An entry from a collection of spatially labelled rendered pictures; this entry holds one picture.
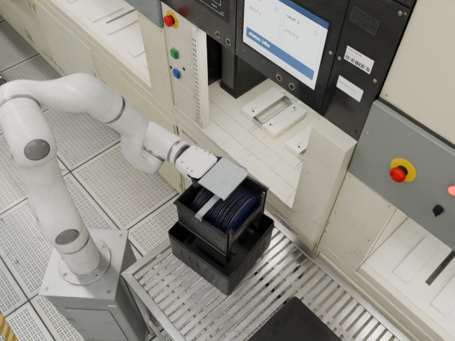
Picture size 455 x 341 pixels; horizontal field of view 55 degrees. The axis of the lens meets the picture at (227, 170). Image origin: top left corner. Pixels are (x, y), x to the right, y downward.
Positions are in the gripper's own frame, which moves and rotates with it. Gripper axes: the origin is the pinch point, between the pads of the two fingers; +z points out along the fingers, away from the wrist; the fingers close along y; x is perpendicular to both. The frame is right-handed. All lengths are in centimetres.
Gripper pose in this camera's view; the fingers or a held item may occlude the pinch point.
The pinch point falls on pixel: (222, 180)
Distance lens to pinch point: 131.8
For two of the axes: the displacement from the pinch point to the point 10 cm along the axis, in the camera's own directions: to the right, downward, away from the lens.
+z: 7.9, 5.0, -3.6
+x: 0.2, -6.0, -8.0
